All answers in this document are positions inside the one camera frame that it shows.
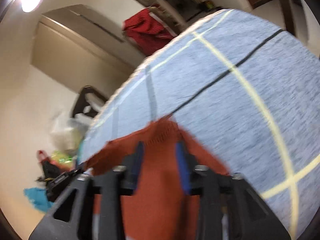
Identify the beige cabinet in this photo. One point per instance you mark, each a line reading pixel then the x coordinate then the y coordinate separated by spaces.
pixel 75 42

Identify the teal lace mat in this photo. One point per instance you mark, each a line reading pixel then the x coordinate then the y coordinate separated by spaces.
pixel 37 197

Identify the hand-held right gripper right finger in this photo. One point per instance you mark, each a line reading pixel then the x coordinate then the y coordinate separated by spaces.
pixel 182 170

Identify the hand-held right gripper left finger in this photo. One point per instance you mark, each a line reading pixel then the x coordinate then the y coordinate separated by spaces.
pixel 138 160

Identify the white plastic bag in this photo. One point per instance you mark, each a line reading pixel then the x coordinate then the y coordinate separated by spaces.
pixel 65 132

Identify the red plaid shirt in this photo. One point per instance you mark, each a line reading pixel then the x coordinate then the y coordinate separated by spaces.
pixel 145 32

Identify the rust knit sweater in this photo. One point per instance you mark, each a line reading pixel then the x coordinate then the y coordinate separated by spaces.
pixel 160 205

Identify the green floral packet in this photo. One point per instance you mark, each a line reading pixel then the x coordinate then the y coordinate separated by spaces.
pixel 60 157

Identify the blue checked tablecloth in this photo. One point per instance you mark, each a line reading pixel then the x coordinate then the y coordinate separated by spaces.
pixel 237 105

